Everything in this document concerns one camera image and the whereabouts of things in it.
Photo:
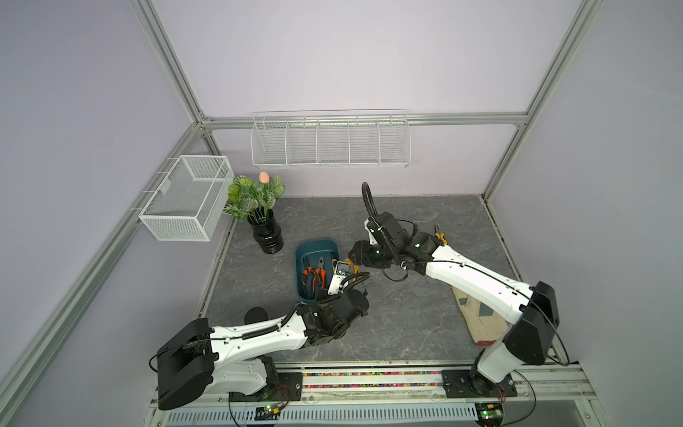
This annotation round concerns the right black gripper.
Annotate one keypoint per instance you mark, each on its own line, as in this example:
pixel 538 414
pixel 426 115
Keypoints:
pixel 359 253

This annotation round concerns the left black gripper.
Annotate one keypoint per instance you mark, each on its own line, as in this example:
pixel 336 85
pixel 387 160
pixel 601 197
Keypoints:
pixel 321 302

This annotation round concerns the teal plastic storage box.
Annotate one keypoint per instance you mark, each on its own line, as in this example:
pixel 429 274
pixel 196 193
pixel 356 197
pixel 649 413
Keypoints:
pixel 314 249

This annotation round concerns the yellow grey open-jaw pliers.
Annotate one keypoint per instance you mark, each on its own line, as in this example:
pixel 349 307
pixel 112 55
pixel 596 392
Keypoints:
pixel 344 268

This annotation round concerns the orange black long-nose pliers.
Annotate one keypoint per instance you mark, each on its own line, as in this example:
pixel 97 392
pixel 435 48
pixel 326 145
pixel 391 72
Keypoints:
pixel 307 277

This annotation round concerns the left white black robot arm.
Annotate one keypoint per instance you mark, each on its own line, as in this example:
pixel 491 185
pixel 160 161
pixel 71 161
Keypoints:
pixel 202 358

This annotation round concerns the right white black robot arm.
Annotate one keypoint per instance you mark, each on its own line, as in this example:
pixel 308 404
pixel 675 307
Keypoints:
pixel 530 311

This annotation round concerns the orange black diagonal cutters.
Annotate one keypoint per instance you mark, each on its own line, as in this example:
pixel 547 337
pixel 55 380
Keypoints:
pixel 320 276

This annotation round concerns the green plant in black vase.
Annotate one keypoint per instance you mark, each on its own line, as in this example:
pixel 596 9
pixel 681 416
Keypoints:
pixel 253 201

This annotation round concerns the beige work glove red cuff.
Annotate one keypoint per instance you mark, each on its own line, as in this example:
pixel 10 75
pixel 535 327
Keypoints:
pixel 485 325

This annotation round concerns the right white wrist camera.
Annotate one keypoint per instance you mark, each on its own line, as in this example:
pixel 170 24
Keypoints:
pixel 373 230

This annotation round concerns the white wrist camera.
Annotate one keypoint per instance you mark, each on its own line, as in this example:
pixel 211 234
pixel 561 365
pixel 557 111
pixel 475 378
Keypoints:
pixel 373 230
pixel 335 285

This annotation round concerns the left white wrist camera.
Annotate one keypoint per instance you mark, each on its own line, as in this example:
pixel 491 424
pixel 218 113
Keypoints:
pixel 335 285

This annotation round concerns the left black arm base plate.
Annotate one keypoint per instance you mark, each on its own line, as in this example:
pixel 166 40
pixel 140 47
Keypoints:
pixel 287 387

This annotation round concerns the long white wire wall basket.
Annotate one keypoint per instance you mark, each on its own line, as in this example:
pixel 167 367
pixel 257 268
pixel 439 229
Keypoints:
pixel 331 138

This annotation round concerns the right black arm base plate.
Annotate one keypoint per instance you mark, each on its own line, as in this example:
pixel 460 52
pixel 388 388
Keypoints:
pixel 462 384

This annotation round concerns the small white wire side basket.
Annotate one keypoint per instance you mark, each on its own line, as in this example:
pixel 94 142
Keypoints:
pixel 188 203

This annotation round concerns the aluminium front rail frame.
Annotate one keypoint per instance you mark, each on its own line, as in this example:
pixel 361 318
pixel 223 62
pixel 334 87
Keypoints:
pixel 415 394

